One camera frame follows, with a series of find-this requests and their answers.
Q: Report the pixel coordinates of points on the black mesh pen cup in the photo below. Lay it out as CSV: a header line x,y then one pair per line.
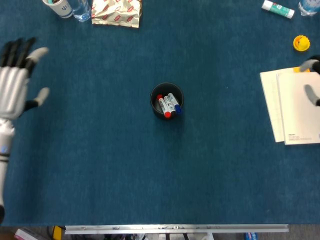
x,y
156,111

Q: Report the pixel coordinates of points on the yellow object under table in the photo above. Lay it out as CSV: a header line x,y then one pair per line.
x,y
58,232

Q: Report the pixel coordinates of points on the white notebook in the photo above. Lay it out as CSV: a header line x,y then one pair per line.
x,y
297,117

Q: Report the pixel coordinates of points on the blue felt table mat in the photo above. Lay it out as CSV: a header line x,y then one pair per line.
x,y
100,162

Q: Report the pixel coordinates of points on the blue cap marker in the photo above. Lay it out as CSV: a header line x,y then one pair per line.
x,y
178,109

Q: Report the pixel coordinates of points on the white paper sheet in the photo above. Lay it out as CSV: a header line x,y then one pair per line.
x,y
271,105

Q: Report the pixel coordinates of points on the clear unlabelled water bottle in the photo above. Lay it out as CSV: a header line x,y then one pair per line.
x,y
81,11

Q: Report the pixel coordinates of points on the aluminium table edge rail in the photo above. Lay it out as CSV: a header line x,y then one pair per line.
x,y
175,228

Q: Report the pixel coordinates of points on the white paper cup blue logo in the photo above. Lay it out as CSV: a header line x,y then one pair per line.
x,y
58,8

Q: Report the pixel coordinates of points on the red cap white marker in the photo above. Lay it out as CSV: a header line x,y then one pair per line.
x,y
167,114

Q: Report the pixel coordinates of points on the white green glue stick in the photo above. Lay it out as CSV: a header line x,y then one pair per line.
x,y
277,8

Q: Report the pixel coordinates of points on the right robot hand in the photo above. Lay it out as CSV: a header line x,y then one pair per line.
x,y
313,63

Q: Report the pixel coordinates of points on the blue-labelled water bottle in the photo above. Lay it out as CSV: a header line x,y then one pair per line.
x,y
310,7

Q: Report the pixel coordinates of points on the pink box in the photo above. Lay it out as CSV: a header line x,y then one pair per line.
x,y
27,234

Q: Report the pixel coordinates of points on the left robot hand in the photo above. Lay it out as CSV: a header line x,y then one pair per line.
x,y
11,90

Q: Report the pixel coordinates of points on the crumpled red-printed paper bag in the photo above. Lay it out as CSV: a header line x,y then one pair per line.
x,y
115,13

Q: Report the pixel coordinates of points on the blue packet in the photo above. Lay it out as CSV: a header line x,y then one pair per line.
x,y
251,236

